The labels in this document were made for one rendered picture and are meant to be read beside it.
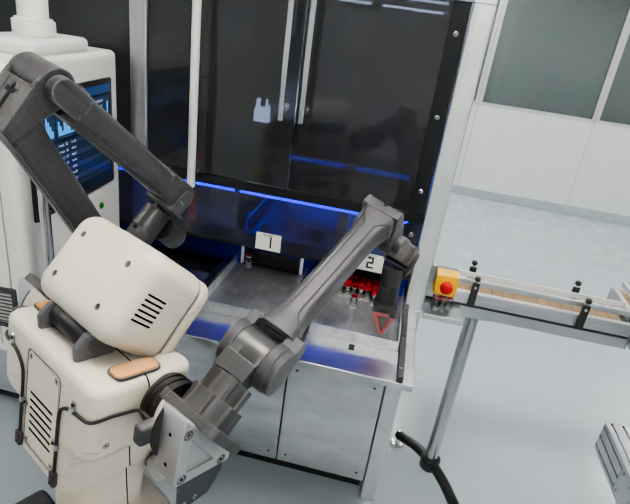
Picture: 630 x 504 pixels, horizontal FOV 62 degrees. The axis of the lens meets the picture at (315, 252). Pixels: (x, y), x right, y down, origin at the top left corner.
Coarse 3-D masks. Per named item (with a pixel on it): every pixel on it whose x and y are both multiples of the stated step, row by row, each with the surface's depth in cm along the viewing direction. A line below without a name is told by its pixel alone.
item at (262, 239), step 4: (260, 232) 173; (256, 236) 174; (260, 236) 174; (264, 236) 174; (268, 236) 173; (272, 236) 173; (276, 236) 173; (280, 236) 173; (256, 240) 175; (260, 240) 175; (264, 240) 174; (268, 240) 174; (272, 240) 174; (276, 240) 173; (280, 240) 173; (256, 244) 175; (260, 244) 175; (264, 244) 175; (268, 244) 175; (272, 244) 174; (276, 244) 174; (280, 244) 174; (260, 248) 176; (264, 248) 175; (268, 248) 175; (272, 248) 175; (276, 248) 175
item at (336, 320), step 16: (336, 304) 171; (368, 304) 173; (400, 304) 176; (320, 320) 161; (336, 320) 162; (352, 320) 163; (368, 320) 164; (384, 320) 166; (400, 320) 160; (336, 336) 153; (352, 336) 152; (368, 336) 151; (384, 336) 157
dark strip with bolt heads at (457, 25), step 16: (464, 16) 138; (448, 32) 140; (464, 32) 140; (448, 48) 142; (448, 64) 143; (448, 80) 145; (448, 96) 147; (432, 112) 149; (432, 128) 151; (432, 144) 152; (432, 160) 154; (416, 176) 157; (416, 192) 159; (416, 208) 161
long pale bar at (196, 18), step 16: (192, 0) 143; (192, 16) 144; (192, 32) 146; (192, 48) 148; (192, 64) 149; (192, 80) 151; (192, 96) 153; (192, 112) 155; (192, 128) 157; (192, 144) 159; (192, 160) 161; (192, 176) 163
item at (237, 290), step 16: (224, 272) 176; (240, 272) 182; (256, 272) 184; (272, 272) 185; (304, 272) 181; (208, 288) 163; (224, 288) 171; (240, 288) 172; (256, 288) 173; (272, 288) 175; (288, 288) 176; (208, 304) 157; (224, 304) 156; (240, 304) 163; (256, 304) 164; (272, 304) 166
